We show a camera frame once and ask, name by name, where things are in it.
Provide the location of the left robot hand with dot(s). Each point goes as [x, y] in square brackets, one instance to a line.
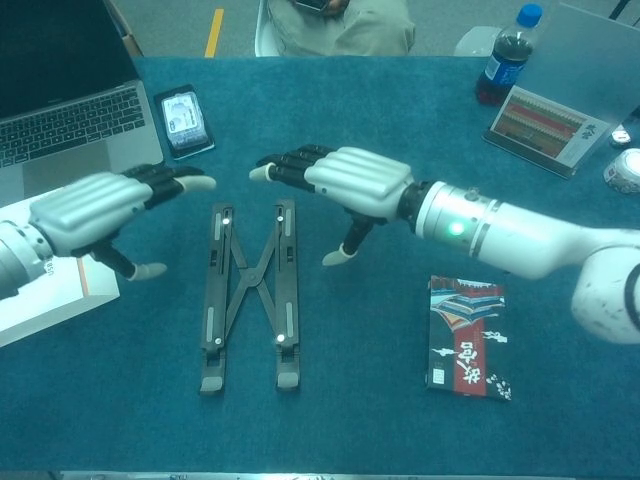
[85, 210]

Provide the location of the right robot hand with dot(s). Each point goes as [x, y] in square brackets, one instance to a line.
[360, 180]

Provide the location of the black folding laptop stand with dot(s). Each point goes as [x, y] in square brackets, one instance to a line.
[252, 276]

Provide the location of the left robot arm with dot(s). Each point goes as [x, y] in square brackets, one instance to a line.
[17, 260]

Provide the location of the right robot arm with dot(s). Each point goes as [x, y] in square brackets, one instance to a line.
[500, 235]

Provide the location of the silver laptop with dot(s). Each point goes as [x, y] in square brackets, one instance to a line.
[75, 111]

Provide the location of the dark phone in hands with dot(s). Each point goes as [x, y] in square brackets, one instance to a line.
[312, 4]

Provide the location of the teal table cloth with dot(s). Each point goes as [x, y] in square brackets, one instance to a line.
[375, 110]

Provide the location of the white product box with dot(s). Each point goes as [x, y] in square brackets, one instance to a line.
[50, 310]

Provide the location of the clear card holder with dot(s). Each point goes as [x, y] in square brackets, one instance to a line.
[182, 120]

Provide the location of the seated person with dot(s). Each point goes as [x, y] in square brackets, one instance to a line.
[350, 35]

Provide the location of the black smartphone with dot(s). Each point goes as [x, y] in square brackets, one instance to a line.
[172, 91]

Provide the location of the red patterned card packet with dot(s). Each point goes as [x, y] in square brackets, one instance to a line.
[465, 330]

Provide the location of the cola bottle blue label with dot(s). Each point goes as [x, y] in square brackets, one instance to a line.
[505, 65]

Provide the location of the grey box with stripes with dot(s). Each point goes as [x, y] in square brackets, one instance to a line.
[545, 125]

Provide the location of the small black white object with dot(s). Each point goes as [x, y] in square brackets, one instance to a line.
[620, 136]

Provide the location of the white patterned cup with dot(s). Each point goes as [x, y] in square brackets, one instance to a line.
[625, 172]

